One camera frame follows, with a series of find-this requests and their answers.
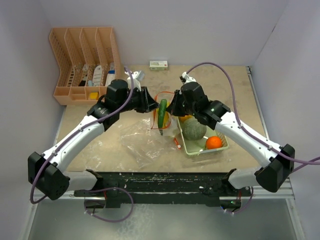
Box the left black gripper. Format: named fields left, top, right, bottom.
left=117, top=86, right=160, bottom=113

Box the green cucumber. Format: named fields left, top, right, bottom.
left=157, top=98, right=167, bottom=136

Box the yellow bell pepper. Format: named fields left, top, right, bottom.
left=178, top=115, right=192, bottom=123

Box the clear zip bag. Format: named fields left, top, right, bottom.
left=151, top=91, right=180, bottom=137
left=119, top=118, right=179, bottom=168

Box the yellow banana bunch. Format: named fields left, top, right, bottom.
left=163, top=111, right=170, bottom=127

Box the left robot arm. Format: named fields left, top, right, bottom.
left=27, top=79, right=159, bottom=204

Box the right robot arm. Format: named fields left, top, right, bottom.
left=166, top=82, right=295, bottom=196

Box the netted green melon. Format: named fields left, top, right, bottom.
left=181, top=118, right=207, bottom=141

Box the small green white box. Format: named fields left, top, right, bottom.
left=149, top=60, right=168, bottom=71

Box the pale green plastic basket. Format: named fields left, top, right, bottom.
left=177, top=115, right=229, bottom=156

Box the white blue box organizer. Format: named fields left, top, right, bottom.
left=105, top=62, right=116, bottom=86

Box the orange fruit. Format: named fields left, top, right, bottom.
left=205, top=136, right=223, bottom=150

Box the yellow item in organizer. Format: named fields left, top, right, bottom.
left=89, top=92, right=99, bottom=100

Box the white remote in organizer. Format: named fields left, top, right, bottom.
left=92, top=65, right=103, bottom=87

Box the peach desk organizer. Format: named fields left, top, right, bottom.
left=49, top=27, right=124, bottom=106

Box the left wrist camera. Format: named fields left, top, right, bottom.
left=125, top=70, right=145, bottom=89

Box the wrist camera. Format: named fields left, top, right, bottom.
left=125, top=70, right=145, bottom=89
left=179, top=71, right=197, bottom=85

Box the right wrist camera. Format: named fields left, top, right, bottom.
left=179, top=71, right=197, bottom=85

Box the black table edge rail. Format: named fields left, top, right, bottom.
left=74, top=171, right=252, bottom=209

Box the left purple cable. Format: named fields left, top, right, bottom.
left=29, top=65, right=135, bottom=223

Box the purple cable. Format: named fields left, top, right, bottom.
left=184, top=61, right=320, bottom=216
left=29, top=65, right=135, bottom=223

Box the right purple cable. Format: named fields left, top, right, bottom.
left=184, top=61, right=320, bottom=216

